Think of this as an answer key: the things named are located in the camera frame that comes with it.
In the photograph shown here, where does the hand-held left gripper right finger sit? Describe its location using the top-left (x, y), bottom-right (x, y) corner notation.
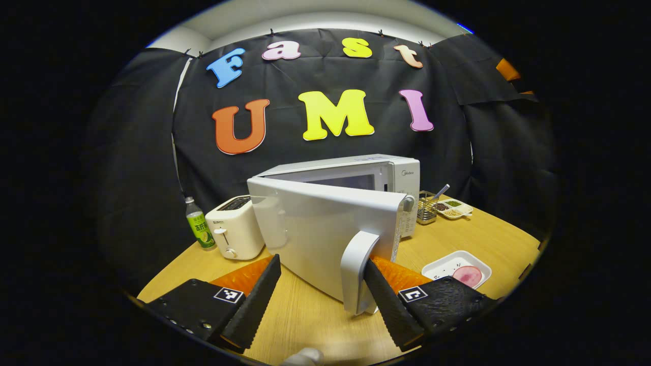
top-left (363, 256), bottom-right (501, 352)

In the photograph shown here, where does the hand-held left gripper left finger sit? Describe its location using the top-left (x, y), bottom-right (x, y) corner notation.
top-left (137, 254), bottom-right (282, 352)

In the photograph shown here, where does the white rectangular food plate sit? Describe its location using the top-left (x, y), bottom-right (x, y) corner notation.
top-left (421, 250), bottom-right (492, 290)

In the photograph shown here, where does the pink ham slice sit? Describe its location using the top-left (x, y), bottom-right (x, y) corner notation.
top-left (453, 265), bottom-right (483, 286)

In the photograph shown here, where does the white microwave oven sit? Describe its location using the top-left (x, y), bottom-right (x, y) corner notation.
top-left (247, 154), bottom-right (421, 316)

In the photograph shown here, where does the white toaster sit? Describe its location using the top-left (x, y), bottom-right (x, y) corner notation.
top-left (205, 195), bottom-right (265, 261)

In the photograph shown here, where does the green drink bottle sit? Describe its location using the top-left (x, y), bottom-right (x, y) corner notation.
top-left (184, 197), bottom-right (216, 251)

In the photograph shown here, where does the white divided bean dish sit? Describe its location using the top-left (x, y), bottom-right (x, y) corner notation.
top-left (435, 198), bottom-right (474, 220)

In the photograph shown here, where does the metal wire rack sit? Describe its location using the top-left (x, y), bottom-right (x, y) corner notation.
top-left (416, 191), bottom-right (439, 225)

